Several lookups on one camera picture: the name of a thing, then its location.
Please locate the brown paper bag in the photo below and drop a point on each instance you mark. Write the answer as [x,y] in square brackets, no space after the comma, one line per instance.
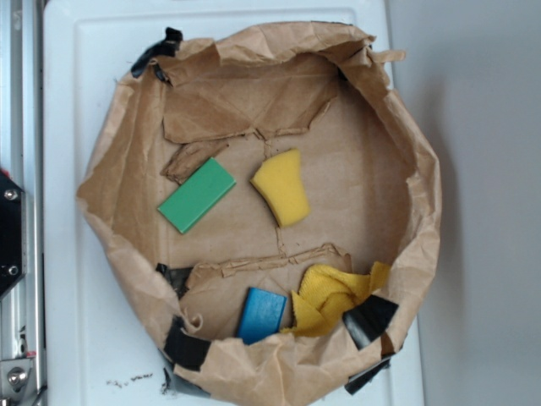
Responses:
[371,178]

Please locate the yellow cloth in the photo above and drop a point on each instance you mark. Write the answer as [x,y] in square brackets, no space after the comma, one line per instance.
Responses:
[326,293]

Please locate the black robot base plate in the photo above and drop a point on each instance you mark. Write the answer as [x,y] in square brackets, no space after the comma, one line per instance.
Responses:
[11,228]

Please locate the white plastic tray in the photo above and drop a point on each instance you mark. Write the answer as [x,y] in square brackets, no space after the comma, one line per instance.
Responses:
[97,352]

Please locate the blue rectangular block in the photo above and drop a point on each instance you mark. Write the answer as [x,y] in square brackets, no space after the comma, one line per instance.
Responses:
[262,314]

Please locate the yellow green sponge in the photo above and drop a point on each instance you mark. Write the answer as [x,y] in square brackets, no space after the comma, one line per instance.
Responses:
[279,182]

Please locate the aluminium frame rail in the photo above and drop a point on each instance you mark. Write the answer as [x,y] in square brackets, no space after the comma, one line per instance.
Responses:
[23,366]

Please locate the green rectangular block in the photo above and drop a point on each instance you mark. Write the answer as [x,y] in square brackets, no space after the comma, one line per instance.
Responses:
[197,195]

